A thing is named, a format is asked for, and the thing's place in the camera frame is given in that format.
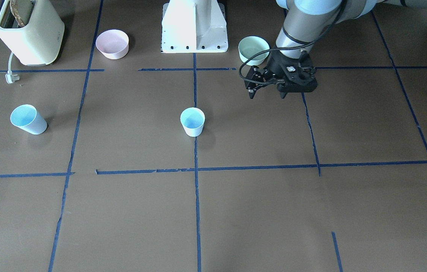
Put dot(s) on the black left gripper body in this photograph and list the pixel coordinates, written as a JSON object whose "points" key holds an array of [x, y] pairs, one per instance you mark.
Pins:
{"points": [[273, 67]]}

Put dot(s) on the blue cup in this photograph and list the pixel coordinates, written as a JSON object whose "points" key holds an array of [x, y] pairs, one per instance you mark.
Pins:
{"points": [[27, 118], [192, 120]]}

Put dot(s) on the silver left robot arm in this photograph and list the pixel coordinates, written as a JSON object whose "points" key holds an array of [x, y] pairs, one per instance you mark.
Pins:
{"points": [[308, 21]]}

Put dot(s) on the pale green bowl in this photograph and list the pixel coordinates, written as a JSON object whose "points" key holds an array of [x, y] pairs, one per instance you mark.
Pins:
{"points": [[250, 46]]}

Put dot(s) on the pink bowl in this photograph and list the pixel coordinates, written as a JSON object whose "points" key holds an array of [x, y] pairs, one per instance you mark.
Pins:
{"points": [[113, 44]]}

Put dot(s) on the cream white toaster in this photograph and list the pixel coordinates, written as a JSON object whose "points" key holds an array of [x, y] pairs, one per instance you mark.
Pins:
{"points": [[39, 42]]}

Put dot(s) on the toasted bread slice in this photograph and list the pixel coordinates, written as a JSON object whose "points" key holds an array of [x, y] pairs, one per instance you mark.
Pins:
{"points": [[21, 11]]}

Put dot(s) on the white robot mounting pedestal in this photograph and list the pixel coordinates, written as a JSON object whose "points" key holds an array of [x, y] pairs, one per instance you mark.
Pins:
{"points": [[194, 26]]}

